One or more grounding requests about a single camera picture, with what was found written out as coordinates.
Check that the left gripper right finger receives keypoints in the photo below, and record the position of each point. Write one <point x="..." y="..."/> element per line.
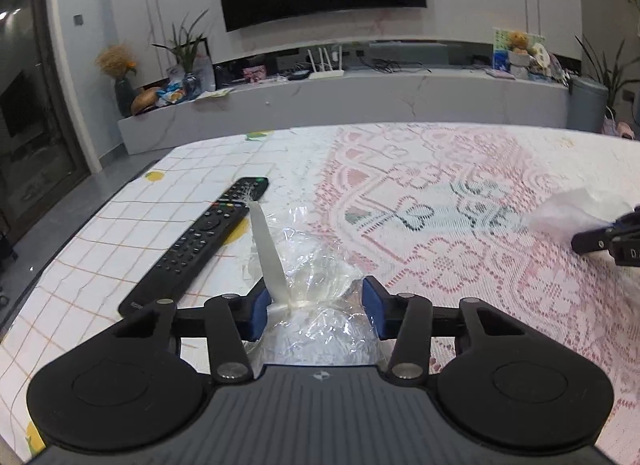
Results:
<point x="406" y="319"/>

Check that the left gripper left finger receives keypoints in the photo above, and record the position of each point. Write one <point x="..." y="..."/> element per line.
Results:
<point x="230" y="320"/>

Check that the small white tissue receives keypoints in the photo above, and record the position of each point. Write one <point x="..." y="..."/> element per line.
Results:
<point x="569" y="212"/>

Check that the clear plastic bag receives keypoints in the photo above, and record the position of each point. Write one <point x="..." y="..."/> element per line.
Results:
<point x="315" y="316"/>

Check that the black remote control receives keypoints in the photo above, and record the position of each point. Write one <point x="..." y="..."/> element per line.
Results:
<point x="173" y="273"/>

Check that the lace patterned tablecloth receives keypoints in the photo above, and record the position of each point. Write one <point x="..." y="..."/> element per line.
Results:
<point x="429" y="209"/>

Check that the grey round trash bin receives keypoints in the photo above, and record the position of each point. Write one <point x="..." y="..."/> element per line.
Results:
<point x="586" y="110"/>

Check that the tall leafy floor plant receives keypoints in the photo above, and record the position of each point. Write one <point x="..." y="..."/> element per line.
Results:
<point x="612" y="74"/>

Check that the grey marble tv cabinet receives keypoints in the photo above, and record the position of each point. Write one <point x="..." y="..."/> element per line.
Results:
<point x="439" y="95"/>

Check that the teddy bear plush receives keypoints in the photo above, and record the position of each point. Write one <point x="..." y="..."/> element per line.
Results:
<point x="518" y="42"/>

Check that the white wifi router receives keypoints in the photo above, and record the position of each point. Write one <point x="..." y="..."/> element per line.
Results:
<point x="323" y="66"/>

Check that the green potted plant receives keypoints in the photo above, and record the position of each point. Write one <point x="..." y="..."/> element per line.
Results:
<point x="184" y="47"/>

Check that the dark vase yellow flowers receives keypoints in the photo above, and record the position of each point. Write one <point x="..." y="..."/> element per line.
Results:
<point x="117" y="62"/>

